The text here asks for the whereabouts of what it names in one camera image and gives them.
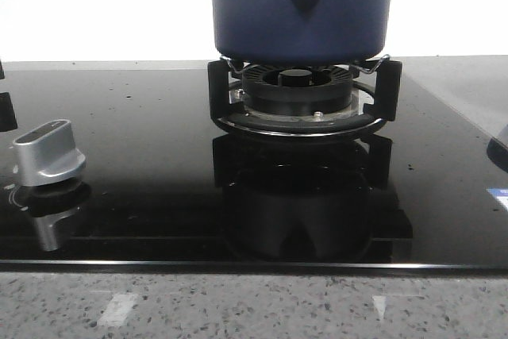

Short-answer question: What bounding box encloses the dark blue cooking pot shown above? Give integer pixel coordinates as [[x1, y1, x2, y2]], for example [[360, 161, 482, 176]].
[[212, 0, 391, 66]]

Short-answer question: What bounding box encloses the black pot support grate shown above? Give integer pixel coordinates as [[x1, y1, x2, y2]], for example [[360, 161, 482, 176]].
[[207, 55, 402, 140]]

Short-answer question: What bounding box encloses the black round gas burner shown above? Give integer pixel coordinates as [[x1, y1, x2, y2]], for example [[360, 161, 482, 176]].
[[241, 65, 352, 116]]

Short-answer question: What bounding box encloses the black glass gas stove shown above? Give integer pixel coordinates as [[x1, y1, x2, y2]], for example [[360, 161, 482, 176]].
[[1, 64, 507, 275]]

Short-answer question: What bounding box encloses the silver stove control knob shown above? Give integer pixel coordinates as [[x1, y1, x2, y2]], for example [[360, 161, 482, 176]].
[[13, 119, 86, 187]]

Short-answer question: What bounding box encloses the black left burner grate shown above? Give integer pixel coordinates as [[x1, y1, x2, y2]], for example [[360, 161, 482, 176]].
[[0, 60, 19, 133]]

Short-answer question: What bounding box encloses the blue white stove label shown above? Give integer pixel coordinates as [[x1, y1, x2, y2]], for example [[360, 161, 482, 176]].
[[487, 188, 508, 210]]

